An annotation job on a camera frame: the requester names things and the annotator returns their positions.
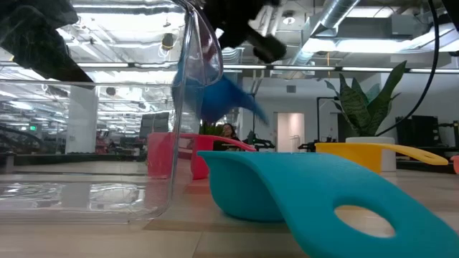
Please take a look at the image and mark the snake plant in white pot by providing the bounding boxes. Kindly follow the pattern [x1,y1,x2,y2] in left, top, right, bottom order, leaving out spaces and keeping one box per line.
[324,59,408,173]

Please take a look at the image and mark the ceiling light strip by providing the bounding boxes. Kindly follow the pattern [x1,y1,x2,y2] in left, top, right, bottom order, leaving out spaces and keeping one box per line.
[272,65,336,72]
[341,66,393,72]
[408,67,459,75]
[224,64,267,71]

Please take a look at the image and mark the clear plastic basket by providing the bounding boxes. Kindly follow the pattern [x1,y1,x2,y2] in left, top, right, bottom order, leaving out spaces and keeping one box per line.
[0,0,224,225]

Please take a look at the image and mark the white door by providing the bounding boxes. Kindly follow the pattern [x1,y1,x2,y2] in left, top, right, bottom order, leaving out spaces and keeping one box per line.
[275,113,306,153]

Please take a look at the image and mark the yellow measuring cup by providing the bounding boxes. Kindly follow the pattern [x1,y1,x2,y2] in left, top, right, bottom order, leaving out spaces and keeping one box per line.
[314,142,449,176]

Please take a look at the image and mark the teal measuring cup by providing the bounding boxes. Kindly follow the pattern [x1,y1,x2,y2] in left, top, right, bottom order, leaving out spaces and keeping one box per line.
[196,150,459,258]

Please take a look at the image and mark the bright ceiling light panel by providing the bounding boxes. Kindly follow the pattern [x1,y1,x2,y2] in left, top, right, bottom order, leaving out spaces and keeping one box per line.
[303,37,397,54]

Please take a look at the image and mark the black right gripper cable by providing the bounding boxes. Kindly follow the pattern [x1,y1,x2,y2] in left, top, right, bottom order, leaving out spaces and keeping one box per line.
[375,0,442,137]

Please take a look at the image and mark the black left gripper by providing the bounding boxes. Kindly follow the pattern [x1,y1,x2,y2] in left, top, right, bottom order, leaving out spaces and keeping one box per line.
[0,0,95,87]

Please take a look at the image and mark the silver air duct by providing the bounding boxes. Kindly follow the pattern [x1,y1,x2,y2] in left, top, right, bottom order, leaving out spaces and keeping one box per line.
[286,0,361,72]

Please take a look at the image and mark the orange-red measuring cup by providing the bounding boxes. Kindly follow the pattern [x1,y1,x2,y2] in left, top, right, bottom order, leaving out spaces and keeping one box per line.
[146,131,257,181]

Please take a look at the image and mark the small succulent plant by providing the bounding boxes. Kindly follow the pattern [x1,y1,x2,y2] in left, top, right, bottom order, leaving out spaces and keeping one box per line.
[199,121,225,136]

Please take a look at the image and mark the dark blue measuring cup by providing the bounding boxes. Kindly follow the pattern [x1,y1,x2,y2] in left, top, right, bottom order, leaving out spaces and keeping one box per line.
[171,60,270,125]

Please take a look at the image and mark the person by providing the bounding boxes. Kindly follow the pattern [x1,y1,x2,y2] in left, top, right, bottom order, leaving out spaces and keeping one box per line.
[214,123,242,151]

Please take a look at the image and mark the dark computer monitor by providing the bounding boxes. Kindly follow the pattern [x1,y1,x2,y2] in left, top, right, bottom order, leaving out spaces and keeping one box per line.
[138,112,170,139]

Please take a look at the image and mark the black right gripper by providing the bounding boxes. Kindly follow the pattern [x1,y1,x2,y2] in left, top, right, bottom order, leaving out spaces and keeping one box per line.
[199,0,288,64]

